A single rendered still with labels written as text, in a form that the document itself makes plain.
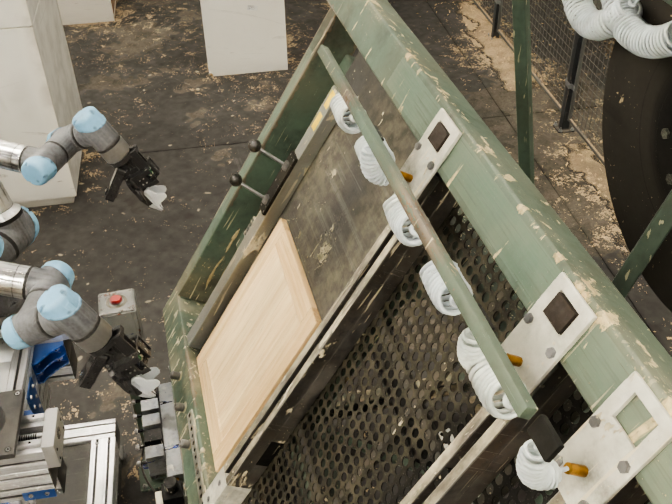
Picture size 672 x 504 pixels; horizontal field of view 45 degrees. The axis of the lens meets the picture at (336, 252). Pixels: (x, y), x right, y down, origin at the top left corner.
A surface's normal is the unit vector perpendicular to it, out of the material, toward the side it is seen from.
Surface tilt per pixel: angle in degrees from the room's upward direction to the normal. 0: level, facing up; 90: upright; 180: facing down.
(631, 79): 90
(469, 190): 59
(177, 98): 0
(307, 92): 90
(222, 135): 0
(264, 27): 90
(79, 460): 0
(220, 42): 90
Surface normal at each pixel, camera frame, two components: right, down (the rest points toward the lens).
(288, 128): 0.25, 0.61
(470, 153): -0.84, -0.26
